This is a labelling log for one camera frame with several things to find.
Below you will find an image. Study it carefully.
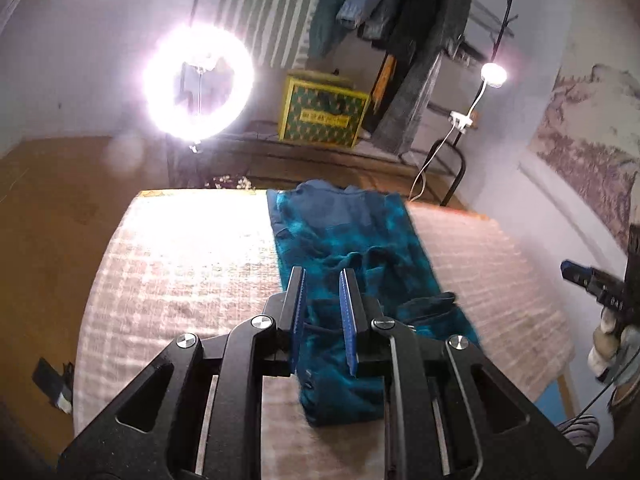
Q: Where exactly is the beige checked blanket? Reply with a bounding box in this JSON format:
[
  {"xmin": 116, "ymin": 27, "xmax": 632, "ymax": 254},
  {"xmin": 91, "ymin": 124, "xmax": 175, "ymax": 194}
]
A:
[{"xmin": 72, "ymin": 187, "xmax": 573, "ymax": 480}]

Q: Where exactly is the landscape wall tapestry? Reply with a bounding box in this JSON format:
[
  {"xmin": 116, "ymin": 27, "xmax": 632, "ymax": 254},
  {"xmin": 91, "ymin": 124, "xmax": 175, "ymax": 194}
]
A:
[{"xmin": 527, "ymin": 62, "xmax": 640, "ymax": 253}]

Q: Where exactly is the yellow green patterned box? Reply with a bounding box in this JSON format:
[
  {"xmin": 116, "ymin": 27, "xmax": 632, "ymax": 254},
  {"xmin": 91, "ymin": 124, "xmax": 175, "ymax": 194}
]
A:
[{"xmin": 277, "ymin": 72, "xmax": 371, "ymax": 150}]

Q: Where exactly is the striped cloth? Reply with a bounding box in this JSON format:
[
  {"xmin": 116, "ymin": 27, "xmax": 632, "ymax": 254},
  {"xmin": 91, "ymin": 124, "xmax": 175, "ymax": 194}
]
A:
[{"xmin": 554, "ymin": 414, "xmax": 601, "ymax": 458}]

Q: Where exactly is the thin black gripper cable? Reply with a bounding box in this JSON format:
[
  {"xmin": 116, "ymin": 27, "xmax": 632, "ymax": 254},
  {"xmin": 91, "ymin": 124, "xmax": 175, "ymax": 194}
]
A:
[{"xmin": 567, "ymin": 360, "xmax": 626, "ymax": 423}]

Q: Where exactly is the bright ring light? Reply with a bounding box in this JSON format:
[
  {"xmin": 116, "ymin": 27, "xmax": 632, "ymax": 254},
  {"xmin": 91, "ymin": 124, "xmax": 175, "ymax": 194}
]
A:
[{"xmin": 142, "ymin": 25, "xmax": 256, "ymax": 143}]

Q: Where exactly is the teal tie-dye garment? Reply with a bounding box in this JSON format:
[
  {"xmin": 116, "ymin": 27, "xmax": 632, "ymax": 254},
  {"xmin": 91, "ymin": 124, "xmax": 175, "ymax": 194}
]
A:
[{"xmin": 266, "ymin": 179, "xmax": 483, "ymax": 428}]

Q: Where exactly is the white clip lamp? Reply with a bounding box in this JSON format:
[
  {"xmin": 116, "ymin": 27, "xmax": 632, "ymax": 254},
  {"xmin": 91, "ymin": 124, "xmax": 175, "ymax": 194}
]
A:
[{"xmin": 449, "ymin": 62, "xmax": 508, "ymax": 135}]

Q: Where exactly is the person's right hand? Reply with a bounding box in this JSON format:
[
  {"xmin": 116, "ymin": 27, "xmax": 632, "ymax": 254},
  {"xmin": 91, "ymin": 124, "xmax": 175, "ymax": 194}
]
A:
[{"xmin": 587, "ymin": 305, "xmax": 640, "ymax": 387}]

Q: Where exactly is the hanging teal garment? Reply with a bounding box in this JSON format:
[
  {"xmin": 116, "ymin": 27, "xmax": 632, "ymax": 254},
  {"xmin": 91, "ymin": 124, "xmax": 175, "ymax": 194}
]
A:
[{"xmin": 306, "ymin": 0, "xmax": 353, "ymax": 60}]

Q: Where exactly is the hanging dark grey coat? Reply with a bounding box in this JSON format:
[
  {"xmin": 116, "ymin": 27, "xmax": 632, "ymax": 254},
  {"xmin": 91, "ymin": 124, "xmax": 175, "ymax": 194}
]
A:
[{"xmin": 372, "ymin": 0, "xmax": 475, "ymax": 157}]

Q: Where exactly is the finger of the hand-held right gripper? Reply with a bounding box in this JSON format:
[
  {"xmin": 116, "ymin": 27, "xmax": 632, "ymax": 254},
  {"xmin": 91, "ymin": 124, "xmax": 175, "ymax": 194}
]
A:
[{"xmin": 560, "ymin": 259, "xmax": 601, "ymax": 293}]

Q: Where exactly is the green white striped curtain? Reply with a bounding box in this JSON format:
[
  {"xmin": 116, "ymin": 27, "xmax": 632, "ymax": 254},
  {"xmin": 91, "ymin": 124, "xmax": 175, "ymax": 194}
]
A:
[{"xmin": 219, "ymin": 0, "xmax": 323, "ymax": 67}]

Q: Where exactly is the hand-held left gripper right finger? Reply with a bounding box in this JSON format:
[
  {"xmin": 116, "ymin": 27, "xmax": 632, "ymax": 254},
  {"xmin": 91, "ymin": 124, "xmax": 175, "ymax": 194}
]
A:
[{"xmin": 339, "ymin": 267, "xmax": 588, "ymax": 480}]

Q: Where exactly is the dark object on floor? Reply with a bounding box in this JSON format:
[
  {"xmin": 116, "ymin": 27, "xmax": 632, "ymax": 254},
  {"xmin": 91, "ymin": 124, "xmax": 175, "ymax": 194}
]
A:
[{"xmin": 31, "ymin": 356, "xmax": 77, "ymax": 415}]

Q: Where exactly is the white lamp cable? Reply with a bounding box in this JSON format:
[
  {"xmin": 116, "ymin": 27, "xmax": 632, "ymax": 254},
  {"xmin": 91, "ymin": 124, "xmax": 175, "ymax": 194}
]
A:
[{"xmin": 409, "ymin": 127, "xmax": 458, "ymax": 202}]

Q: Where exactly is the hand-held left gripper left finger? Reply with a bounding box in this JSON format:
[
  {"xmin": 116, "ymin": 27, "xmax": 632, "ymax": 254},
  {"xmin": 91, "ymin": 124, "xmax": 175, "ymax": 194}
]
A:
[{"xmin": 57, "ymin": 266, "xmax": 307, "ymax": 480}]

